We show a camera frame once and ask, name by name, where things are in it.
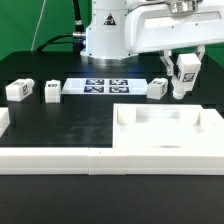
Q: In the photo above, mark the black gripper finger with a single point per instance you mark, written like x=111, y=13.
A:
x=167, y=63
x=199, y=52

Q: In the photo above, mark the white square table top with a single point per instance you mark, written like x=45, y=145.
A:
x=166, y=126

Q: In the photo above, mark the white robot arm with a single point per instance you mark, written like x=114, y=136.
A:
x=165, y=25

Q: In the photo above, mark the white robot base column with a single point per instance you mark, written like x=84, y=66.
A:
x=105, y=38

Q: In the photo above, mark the white fiducial marker plate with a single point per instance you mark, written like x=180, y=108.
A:
x=105, y=86

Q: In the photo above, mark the white U-shaped obstacle fence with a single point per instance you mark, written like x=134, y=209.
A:
x=196, y=160

